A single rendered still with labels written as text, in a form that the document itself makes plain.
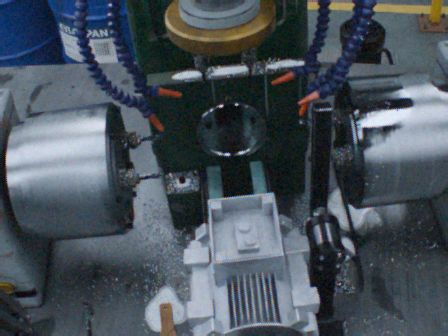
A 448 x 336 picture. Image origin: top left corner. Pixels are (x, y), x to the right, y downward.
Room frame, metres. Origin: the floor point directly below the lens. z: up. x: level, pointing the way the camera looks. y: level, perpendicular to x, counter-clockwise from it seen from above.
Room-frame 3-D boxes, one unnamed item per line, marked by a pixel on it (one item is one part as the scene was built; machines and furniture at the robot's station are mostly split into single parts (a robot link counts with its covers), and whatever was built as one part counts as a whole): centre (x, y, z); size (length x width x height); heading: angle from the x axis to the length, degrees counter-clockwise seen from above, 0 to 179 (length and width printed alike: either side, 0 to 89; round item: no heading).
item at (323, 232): (0.81, -0.20, 0.92); 0.45 x 0.13 x 0.24; 179
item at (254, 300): (0.54, -0.02, 1.01); 0.20 x 0.19 x 0.19; 179
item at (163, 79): (0.99, -0.03, 0.97); 0.30 x 0.11 x 0.34; 89
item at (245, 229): (0.58, -0.02, 1.11); 0.12 x 0.11 x 0.07; 179
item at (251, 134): (0.93, -0.03, 1.02); 0.15 x 0.02 x 0.15; 89
